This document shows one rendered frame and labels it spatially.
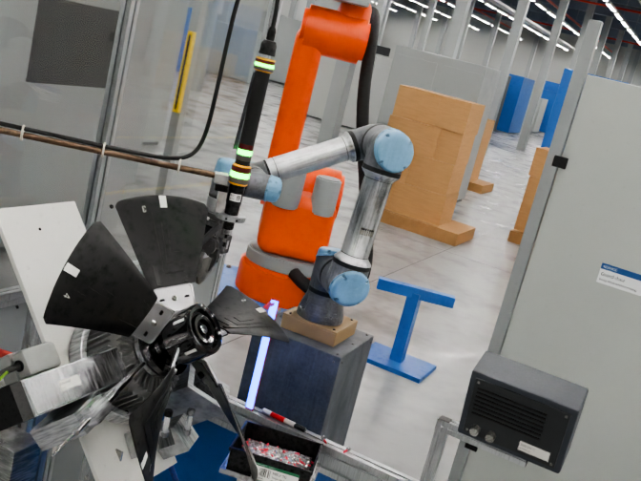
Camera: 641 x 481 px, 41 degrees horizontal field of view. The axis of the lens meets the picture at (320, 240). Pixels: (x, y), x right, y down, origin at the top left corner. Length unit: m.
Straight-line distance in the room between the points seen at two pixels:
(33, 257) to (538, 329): 2.20
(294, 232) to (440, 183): 4.26
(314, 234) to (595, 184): 2.80
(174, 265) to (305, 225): 3.90
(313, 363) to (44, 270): 0.94
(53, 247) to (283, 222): 3.87
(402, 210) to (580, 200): 6.66
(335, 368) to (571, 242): 1.31
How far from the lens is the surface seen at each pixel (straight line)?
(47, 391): 1.75
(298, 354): 2.61
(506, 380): 2.07
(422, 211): 9.96
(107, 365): 1.89
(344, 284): 2.48
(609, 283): 3.50
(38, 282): 2.00
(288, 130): 6.00
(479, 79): 12.39
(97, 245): 1.76
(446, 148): 9.86
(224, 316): 2.09
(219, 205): 1.91
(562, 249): 3.51
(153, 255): 1.99
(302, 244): 5.87
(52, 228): 2.10
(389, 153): 2.41
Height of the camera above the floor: 1.89
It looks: 13 degrees down
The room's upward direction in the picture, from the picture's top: 14 degrees clockwise
